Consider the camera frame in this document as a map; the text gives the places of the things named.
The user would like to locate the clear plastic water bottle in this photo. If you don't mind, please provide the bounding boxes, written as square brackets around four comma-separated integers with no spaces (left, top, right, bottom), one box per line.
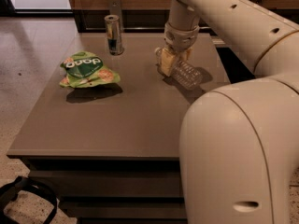
[155,48,203,91]

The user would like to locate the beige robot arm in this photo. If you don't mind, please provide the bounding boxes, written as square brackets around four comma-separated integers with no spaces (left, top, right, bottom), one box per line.
[165,0,299,224]

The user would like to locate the silver blue energy drink can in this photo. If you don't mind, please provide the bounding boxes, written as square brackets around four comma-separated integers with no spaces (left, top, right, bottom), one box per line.
[105,15,124,55]

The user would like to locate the green chip bag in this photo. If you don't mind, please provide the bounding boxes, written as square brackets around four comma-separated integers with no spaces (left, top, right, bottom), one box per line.
[60,51,121,89]

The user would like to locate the grey drawer cabinet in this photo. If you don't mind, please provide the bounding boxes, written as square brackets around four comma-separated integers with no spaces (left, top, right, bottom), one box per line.
[7,34,228,224]

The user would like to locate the left metal wall bracket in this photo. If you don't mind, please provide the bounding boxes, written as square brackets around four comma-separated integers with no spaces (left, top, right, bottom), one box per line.
[108,0,123,30]

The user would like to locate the black bag strap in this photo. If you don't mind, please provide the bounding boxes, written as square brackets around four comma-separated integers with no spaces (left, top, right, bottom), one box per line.
[0,175,58,224]

